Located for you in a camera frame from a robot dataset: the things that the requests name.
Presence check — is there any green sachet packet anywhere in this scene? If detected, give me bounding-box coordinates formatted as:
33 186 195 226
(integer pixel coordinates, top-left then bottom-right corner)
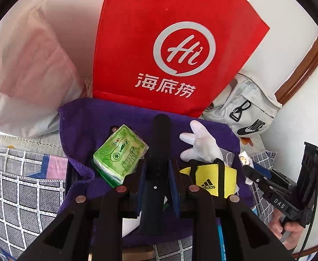
92 162 120 188

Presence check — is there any green tissue pack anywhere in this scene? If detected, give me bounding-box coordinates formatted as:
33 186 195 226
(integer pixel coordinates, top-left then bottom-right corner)
93 125 149 185

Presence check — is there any yellow Adidas mini bag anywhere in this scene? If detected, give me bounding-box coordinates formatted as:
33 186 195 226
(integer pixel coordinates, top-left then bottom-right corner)
180 159 238 198

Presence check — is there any white sponge block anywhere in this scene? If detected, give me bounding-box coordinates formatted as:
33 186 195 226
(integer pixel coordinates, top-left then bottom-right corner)
122 217 141 238

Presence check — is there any white glove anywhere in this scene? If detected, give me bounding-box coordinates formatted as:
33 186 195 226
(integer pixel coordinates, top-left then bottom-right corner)
180 120 223 163

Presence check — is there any person right hand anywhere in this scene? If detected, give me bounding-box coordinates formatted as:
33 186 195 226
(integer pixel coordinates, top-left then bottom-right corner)
268 209 304 250

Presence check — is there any small fruit sticker packet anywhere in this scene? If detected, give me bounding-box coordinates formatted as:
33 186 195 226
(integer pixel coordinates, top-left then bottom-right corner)
238 151 254 168

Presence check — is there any purple towel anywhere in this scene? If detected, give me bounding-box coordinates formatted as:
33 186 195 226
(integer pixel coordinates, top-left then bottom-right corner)
58 98 255 247

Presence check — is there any grey Nike waist bag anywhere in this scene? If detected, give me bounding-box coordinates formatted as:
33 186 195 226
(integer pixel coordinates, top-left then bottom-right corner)
202 70 282 138

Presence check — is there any blue tissue pack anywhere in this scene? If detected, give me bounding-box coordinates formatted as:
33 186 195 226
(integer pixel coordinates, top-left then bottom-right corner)
216 218 226 261

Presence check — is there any dark green tea tin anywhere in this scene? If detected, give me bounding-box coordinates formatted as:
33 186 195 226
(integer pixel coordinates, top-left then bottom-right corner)
88 245 155 260

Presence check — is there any grey checkered blanket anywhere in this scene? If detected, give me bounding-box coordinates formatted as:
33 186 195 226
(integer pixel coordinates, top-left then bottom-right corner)
0 130 278 261

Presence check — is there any red Haidilao paper bag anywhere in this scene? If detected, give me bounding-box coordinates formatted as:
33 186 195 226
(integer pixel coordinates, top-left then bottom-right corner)
92 0 268 117

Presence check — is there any white Miniso plastic bag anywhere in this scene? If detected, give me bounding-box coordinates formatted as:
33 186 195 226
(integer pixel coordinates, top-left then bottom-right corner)
0 8 84 138

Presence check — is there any brown wooden door frame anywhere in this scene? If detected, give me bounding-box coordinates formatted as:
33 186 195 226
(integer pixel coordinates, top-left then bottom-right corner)
275 36 318 105

